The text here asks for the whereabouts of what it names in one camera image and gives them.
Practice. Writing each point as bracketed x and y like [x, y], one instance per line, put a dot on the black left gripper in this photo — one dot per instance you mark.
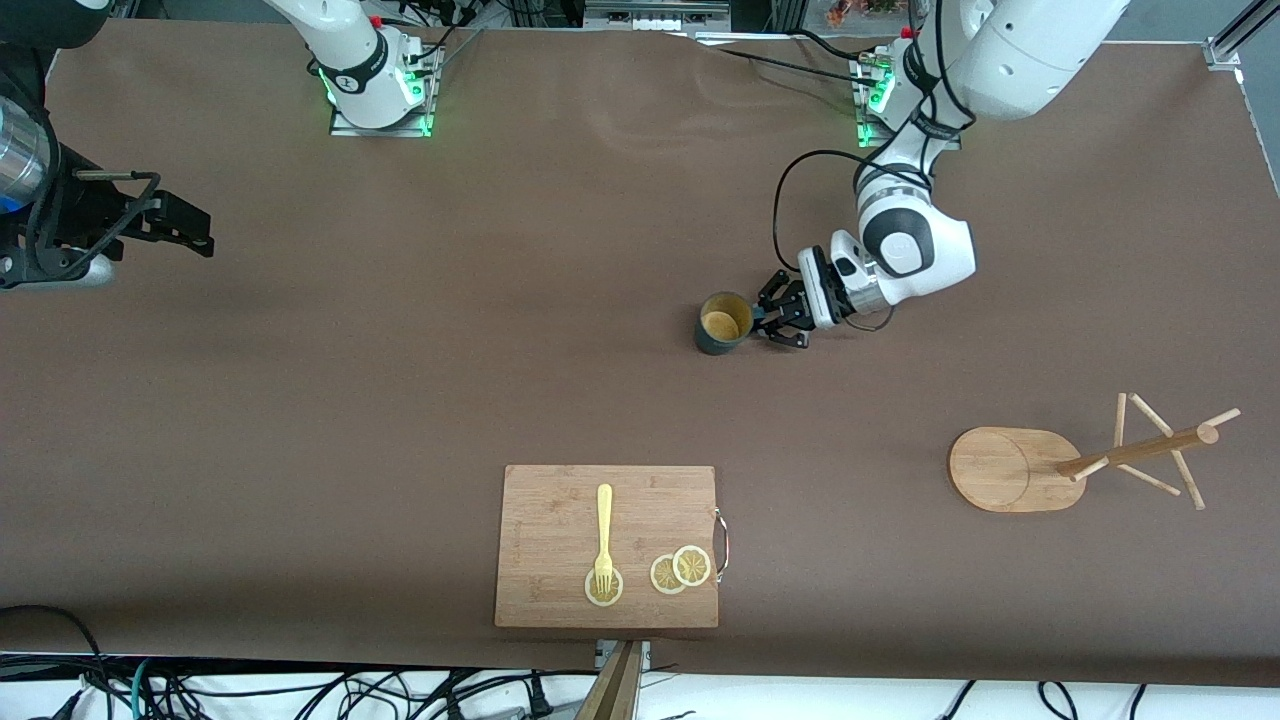
[797, 312]

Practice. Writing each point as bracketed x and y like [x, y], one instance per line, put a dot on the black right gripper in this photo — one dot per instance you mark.
[78, 215]

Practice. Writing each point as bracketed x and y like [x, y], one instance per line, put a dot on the teal cup yellow inside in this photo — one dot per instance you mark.
[722, 325]

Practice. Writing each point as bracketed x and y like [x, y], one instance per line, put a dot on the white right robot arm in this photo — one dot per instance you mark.
[350, 60]

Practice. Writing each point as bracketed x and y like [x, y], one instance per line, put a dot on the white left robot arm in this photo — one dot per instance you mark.
[1020, 50]

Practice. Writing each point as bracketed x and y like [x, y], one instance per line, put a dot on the wooden cup rack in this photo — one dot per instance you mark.
[1000, 470]

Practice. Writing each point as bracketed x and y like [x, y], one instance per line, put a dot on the lemon slice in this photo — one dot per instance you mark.
[692, 566]
[590, 596]

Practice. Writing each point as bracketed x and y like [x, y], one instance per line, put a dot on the yellow plastic fork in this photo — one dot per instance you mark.
[604, 520]

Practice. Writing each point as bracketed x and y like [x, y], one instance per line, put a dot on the bamboo cutting board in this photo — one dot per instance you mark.
[560, 520]

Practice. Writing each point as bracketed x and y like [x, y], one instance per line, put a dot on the white power strip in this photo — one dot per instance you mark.
[650, 15]

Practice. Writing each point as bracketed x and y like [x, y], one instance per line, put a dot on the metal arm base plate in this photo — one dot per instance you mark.
[868, 140]
[400, 131]

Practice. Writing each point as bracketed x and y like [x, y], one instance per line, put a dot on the metal bracket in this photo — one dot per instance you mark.
[645, 655]

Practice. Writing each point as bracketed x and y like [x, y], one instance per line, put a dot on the wooden post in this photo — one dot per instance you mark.
[615, 690]

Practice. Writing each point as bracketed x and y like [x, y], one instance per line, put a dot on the aluminium frame profile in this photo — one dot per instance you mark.
[1225, 48]

